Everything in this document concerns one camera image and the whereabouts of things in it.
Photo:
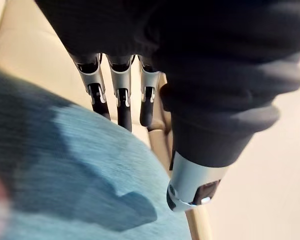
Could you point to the light blue cushion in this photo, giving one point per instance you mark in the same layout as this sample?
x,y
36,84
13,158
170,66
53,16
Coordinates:
x,y
72,175

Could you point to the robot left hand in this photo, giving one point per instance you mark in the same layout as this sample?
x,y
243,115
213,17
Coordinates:
x,y
190,62

